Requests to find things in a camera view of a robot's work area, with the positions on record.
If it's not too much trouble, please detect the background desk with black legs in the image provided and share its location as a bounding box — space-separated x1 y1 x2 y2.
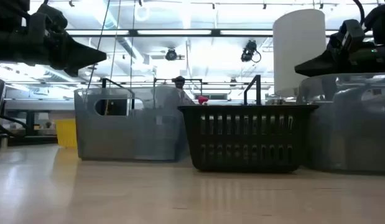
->
4 98 75 138

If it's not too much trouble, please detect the thin hanging black cable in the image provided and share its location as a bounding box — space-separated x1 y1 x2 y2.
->
85 0 111 91

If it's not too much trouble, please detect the person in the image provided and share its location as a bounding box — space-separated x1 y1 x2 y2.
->
167 75 195 106

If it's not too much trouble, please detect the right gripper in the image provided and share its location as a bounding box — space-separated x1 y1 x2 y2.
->
294 19 385 78

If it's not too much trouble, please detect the white cylindrical lamp shade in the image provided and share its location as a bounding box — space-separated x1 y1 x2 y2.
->
272 8 327 98

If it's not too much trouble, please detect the yellow slotted plastic basket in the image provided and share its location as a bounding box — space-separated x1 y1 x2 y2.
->
54 118 78 149

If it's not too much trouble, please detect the black metal shelf bracket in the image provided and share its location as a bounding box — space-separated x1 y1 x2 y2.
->
243 74 262 106

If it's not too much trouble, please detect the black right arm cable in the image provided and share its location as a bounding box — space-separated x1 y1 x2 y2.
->
353 0 366 26

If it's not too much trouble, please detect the black slotted plastic basket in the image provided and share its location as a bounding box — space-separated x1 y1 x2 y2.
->
177 104 319 173

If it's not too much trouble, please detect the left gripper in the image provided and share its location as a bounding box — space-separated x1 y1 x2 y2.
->
0 3 108 78

